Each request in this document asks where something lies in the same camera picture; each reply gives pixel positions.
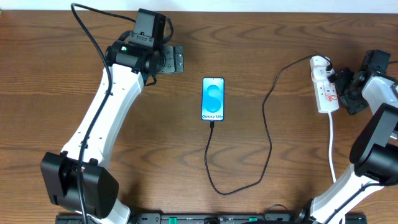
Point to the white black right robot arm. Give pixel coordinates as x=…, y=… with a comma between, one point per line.
x=373, y=160

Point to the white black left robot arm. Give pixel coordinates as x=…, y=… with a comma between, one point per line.
x=78, y=178

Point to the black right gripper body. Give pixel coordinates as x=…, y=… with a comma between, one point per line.
x=347, y=88

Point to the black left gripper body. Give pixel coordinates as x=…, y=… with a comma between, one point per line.
x=175, y=59

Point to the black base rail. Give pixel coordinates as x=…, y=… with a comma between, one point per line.
x=155, y=218

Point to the blue Galaxy smartphone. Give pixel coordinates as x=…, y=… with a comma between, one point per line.
x=212, y=101

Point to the white power strip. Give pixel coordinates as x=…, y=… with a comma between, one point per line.
x=325, y=92

